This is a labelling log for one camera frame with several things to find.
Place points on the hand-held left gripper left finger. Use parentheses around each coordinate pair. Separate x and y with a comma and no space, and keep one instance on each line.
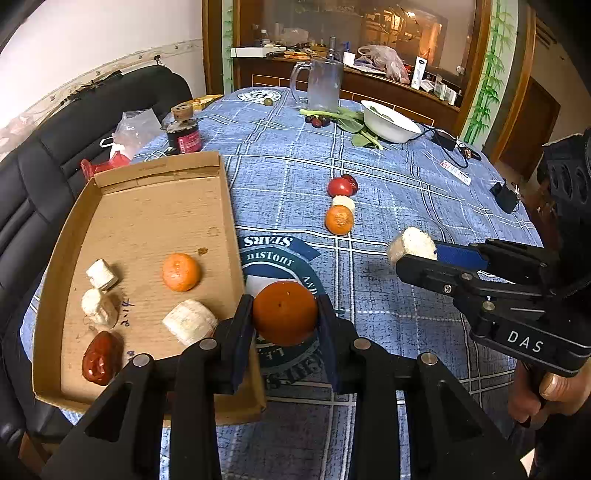
(242,341)

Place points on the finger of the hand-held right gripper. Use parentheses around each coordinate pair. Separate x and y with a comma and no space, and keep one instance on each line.
(461,256)
(429,272)

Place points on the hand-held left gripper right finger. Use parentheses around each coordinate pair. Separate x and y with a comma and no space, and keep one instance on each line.
(328,341)

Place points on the peeled sugarcane piece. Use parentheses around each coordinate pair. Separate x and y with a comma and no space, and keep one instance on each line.
(345,203)
(190,321)
(99,307)
(413,244)
(102,273)

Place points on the orange mandarin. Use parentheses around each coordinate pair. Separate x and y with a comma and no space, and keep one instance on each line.
(339,219)
(181,272)
(285,314)

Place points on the wrinkled red date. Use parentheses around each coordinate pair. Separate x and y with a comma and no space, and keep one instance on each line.
(99,357)

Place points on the brown cardboard tray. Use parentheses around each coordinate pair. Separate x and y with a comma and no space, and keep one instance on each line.
(161,217)

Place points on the person's right hand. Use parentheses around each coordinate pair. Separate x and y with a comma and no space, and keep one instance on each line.
(524,397)

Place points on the white paper tag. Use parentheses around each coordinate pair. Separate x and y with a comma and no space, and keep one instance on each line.
(455,171)

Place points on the brown and black plug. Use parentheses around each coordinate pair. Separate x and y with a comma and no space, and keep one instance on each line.
(468,152)

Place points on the small dark red date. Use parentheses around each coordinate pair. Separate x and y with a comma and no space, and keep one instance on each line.
(353,183)

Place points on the black power adapter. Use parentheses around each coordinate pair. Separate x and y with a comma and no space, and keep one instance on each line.
(445,139)

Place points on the red tomato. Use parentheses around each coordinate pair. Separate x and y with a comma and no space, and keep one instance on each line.
(338,186)

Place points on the white bowl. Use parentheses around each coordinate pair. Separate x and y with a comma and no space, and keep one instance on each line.
(392,131)

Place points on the blue plaid tablecloth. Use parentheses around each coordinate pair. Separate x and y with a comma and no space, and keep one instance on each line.
(286,184)

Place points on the green leaves in bowl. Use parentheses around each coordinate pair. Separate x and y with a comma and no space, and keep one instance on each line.
(376,111)

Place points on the green bok choy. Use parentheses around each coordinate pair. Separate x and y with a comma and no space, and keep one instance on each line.
(351,122)

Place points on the wooden glass cabinet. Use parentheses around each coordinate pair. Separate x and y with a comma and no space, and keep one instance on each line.
(392,91)

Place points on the white and blue box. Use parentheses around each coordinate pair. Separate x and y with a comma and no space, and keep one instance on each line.
(419,71)

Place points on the pink plastic bag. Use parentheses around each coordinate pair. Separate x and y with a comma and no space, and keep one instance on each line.
(385,60)

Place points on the clear glass pitcher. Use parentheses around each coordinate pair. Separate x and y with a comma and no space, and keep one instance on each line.
(325,87)

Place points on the dark jar with red label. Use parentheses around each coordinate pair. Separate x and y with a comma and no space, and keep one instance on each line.
(184,136)

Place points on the red packet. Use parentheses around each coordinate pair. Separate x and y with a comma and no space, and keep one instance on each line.
(104,165)

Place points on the clear plastic bag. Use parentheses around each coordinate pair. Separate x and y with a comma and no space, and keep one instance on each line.
(134,127)

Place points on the yellow flat box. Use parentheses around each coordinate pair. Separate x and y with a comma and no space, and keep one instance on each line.
(205,101)

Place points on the clear glass bottle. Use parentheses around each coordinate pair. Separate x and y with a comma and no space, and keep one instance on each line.
(332,48)

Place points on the black leather sofa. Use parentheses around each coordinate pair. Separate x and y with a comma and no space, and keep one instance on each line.
(55,152)

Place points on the white flat box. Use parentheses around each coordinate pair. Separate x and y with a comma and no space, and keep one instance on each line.
(256,51)

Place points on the bamboo wall decal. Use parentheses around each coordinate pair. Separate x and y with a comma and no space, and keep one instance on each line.
(489,69)
(227,46)

